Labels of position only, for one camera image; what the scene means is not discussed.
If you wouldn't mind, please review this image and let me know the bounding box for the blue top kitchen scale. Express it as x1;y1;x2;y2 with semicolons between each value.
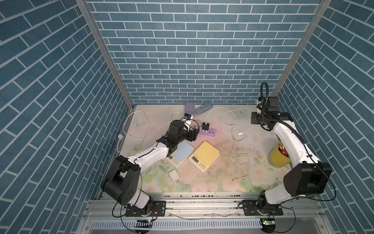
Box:
165;140;194;169

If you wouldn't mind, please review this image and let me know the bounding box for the black charger adapter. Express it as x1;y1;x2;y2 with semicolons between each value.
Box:
202;122;209;131

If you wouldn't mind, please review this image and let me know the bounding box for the purple power strip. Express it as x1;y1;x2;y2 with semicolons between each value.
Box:
199;128;217;137

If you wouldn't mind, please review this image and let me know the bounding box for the yellow top kitchen scale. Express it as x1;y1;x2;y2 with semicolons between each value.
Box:
188;141;220;173

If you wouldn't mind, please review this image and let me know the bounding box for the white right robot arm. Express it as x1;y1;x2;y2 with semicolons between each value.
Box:
251;96;332;205

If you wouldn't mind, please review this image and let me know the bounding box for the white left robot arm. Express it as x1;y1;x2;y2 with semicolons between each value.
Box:
100;119;200;214

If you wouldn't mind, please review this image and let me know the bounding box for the yellow cup with pens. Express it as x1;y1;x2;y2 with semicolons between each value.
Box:
269;141;291;167

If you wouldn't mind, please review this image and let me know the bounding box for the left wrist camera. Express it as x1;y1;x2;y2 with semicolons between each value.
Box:
183;113;192;121

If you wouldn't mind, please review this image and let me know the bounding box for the white power strip cord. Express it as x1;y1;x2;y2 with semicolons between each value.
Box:
116;110;183;153

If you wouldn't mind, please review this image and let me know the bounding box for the tangled white usb cable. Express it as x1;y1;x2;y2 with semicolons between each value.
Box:
230;140;251;166

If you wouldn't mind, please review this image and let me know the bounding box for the aluminium corner post left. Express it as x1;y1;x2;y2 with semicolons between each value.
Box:
76;0;134;111

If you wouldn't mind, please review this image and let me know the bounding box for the aluminium corner post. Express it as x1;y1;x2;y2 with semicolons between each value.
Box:
271;0;332;96
76;0;134;111

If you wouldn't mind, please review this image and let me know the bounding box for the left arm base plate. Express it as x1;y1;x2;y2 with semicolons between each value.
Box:
125;200;166;217

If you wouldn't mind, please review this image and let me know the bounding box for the aluminium front rail frame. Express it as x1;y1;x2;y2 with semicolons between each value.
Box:
77;193;333;234

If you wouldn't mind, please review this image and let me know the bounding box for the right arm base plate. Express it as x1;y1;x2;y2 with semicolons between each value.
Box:
240;200;283;216

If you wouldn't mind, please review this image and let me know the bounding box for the aluminium corner post right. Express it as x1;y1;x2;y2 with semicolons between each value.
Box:
271;0;332;96

